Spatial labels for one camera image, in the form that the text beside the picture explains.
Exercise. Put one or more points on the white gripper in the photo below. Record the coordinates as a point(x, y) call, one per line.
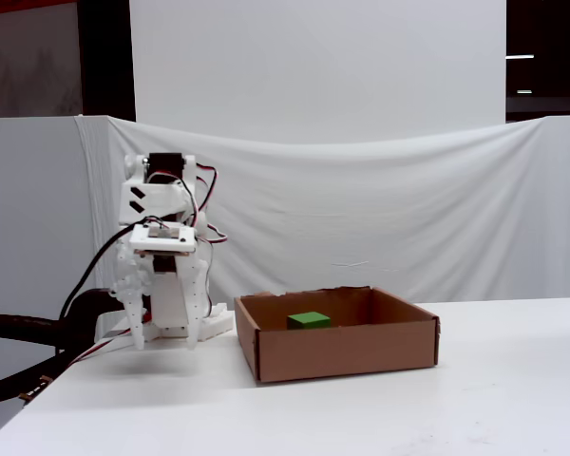
point(167, 304)

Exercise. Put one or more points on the green cube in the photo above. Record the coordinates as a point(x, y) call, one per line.
point(309, 320)

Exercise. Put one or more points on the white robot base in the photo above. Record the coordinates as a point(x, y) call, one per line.
point(216, 325)

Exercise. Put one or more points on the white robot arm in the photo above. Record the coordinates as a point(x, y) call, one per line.
point(157, 199)

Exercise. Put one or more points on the brown cardboard box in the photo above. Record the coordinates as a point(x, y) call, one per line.
point(342, 351)

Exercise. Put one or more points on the black curved tube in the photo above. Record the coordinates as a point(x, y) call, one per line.
point(19, 325)

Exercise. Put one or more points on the white side partition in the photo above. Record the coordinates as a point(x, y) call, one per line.
point(28, 214)

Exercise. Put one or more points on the small black orange connector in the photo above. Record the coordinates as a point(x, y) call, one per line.
point(35, 387)

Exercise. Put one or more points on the white draped cloth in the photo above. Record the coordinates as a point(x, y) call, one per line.
point(361, 199)

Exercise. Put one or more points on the dark brown cabinet door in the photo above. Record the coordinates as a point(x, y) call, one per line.
point(33, 62)

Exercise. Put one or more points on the white backdrop board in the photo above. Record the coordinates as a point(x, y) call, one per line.
point(313, 62)

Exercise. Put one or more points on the long ceiling light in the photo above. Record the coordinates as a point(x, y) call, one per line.
point(520, 57)

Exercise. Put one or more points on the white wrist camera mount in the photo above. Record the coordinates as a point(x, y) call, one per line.
point(164, 244)

